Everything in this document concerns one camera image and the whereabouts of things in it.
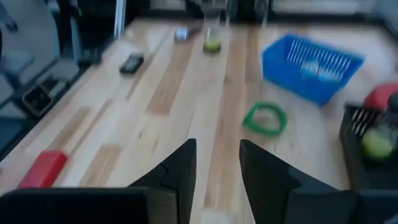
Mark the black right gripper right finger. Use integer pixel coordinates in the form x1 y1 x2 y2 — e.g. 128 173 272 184
239 139 398 224

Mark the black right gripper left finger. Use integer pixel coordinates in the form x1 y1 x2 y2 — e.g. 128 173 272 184
0 139 197 224

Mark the red rectangular block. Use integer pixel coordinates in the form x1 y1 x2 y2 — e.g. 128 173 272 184
17 149 68 190

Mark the hourglass with green sand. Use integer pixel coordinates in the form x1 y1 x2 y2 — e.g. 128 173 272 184
361 93 398 162

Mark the black rectangular device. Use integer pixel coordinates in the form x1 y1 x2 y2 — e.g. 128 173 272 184
119 52 145 75

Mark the hourglass with yellow sand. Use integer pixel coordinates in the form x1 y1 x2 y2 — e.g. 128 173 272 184
202 6 223 54

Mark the black plastic basket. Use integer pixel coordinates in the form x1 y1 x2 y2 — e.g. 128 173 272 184
338 104 398 190

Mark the red desk lamp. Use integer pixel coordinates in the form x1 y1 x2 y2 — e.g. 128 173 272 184
363 82 398 111

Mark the blue plastic basket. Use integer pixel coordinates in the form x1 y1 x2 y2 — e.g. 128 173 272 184
261 33 365 106

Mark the silver wristwatch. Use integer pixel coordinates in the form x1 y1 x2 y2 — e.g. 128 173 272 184
173 24 203 44

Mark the green coiled cable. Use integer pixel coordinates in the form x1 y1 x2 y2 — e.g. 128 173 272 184
242 101 289 137

